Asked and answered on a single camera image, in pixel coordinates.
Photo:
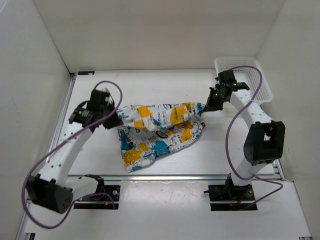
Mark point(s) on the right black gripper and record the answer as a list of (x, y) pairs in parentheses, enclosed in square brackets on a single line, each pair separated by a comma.
[(210, 105)]

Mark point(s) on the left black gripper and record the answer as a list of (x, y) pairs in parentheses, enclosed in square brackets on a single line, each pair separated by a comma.
[(116, 121)]

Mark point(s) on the colourful printed shorts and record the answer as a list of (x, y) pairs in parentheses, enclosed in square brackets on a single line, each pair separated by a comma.
[(151, 132)]

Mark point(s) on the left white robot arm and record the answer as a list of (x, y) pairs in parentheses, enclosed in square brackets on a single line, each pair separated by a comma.
[(49, 188)]

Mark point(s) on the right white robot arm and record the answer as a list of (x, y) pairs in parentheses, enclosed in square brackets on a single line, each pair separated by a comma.
[(265, 139)]

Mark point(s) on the white plastic mesh basket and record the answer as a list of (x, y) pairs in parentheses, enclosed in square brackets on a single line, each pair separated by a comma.
[(246, 74)]

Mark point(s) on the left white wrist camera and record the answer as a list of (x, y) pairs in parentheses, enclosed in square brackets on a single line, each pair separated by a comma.
[(105, 94)]

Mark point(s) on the aluminium front rail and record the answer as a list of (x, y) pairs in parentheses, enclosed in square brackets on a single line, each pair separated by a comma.
[(179, 177)]

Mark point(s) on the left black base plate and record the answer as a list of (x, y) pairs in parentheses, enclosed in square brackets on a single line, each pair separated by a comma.
[(111, 201)]

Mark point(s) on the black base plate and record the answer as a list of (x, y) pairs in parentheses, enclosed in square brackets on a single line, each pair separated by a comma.
[(229, 197), (111, 201)]

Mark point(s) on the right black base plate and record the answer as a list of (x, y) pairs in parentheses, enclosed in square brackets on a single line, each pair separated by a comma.
[(229, 197)]

